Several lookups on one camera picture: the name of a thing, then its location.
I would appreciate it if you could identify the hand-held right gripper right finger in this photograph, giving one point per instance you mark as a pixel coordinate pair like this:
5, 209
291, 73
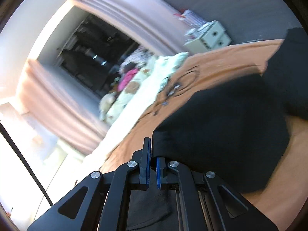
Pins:
158, 173

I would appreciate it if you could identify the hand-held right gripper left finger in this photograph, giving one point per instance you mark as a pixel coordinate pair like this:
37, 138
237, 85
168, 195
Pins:
147, 166

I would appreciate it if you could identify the black garment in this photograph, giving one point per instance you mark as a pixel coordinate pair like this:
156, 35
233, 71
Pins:
221, 130

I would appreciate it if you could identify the white bedsheet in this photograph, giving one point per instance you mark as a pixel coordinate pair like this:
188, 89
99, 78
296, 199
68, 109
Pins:
120, 134

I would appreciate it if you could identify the beige plush toy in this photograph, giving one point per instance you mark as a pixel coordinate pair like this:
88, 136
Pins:
107, 103

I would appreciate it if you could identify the pink cloth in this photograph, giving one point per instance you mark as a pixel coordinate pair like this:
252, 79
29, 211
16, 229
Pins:
127, 78

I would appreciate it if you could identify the cream bear print quilt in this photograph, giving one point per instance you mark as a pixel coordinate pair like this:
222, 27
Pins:
149, 72

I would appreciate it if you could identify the pink curtain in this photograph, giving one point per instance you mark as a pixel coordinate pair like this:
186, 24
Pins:
55, 98
134, 9

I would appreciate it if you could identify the brown blanket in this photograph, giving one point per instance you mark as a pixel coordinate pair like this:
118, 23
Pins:
223, 57

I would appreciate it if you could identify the dark window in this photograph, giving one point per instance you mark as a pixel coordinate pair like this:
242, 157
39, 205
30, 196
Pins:
84, 48

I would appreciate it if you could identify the white nightstand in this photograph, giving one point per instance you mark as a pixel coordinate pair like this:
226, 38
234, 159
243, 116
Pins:
213, 37

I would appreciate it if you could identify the white tabletop clutter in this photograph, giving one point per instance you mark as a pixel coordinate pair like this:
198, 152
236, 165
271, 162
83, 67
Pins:
196, 26

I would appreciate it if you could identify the black cloth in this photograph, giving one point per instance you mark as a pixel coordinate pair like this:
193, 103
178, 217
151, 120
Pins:
291, 69

